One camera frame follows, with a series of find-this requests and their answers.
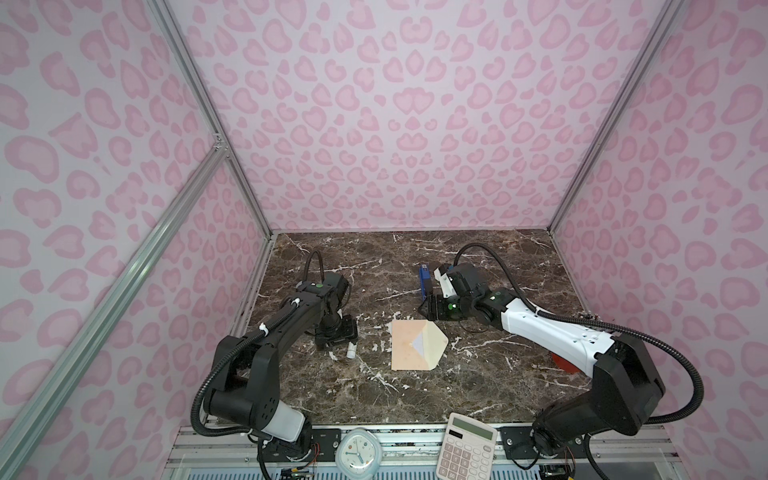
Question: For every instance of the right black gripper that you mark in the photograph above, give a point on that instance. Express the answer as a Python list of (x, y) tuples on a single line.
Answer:
[(435, 309)]

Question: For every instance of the beige envelope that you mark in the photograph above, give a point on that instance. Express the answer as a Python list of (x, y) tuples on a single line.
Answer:
[(403, 357)]

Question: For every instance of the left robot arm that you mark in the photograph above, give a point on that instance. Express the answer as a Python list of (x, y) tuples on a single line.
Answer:
[(241, 394)]

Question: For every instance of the white glue stick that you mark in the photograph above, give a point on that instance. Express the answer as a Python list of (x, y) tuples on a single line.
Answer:
[(351, 351)]

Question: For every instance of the white calculator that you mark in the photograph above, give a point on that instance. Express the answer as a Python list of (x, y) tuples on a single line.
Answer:
[(467, 449)]

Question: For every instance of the white round clock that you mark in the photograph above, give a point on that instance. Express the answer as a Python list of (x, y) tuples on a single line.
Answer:
[(359, 455)]

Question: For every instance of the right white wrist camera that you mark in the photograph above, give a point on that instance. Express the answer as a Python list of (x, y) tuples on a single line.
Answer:
[(445, 283)]

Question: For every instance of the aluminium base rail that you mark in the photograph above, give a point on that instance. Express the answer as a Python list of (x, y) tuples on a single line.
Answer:
[(410, 451)]

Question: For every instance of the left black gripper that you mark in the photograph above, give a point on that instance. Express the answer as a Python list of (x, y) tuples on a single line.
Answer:
[(351, 332)]

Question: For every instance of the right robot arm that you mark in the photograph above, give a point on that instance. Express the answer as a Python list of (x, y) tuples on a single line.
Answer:
[(625, 386)]

